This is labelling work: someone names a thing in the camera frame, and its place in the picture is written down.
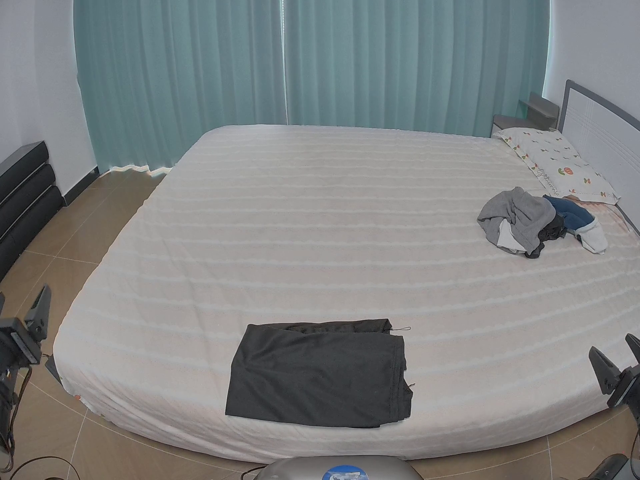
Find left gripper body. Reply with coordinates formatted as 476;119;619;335
0;317;42;369

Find pile of clothes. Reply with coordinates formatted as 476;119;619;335
476;186;608;260

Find bed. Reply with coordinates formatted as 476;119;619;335
50;79;640;461

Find blue-green curtain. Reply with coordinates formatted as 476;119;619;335
284;0;551;139
74;0;287;176

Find grey bedside table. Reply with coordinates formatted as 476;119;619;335
492;92;560;131

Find black T-shirt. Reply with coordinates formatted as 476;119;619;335
225;319;415;430

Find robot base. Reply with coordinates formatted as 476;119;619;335
260;457;426;480

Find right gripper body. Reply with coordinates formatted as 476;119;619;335
606;364;640;410

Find white printed pillow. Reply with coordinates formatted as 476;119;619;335
492;127;621;204

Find black chest of drawers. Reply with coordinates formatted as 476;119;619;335
0;140;65;281

